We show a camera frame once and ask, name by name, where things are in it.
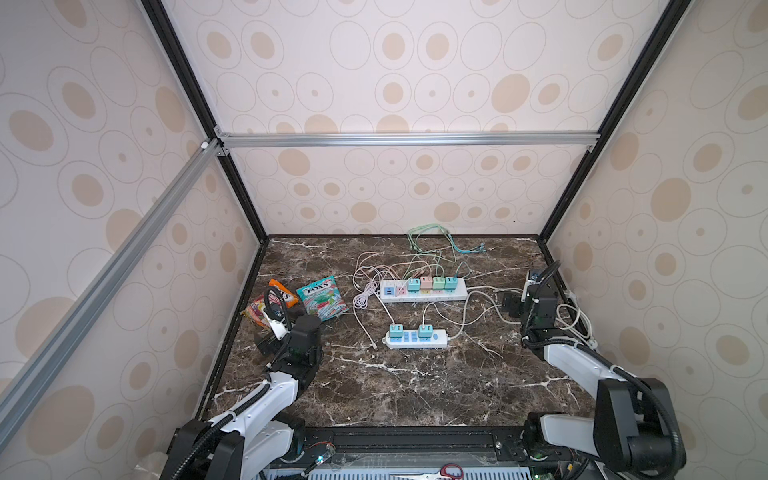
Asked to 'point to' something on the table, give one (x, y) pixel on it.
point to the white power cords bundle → (497, 313)
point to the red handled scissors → (442, 474)
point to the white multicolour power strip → (395, 290)
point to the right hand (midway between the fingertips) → (529, 291)
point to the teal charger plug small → (425, 331)
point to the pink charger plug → (425, 282)
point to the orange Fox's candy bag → (289, 297)
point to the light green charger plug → (438, 283)
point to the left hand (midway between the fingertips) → (281, 313)
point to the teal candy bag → (323, 299)
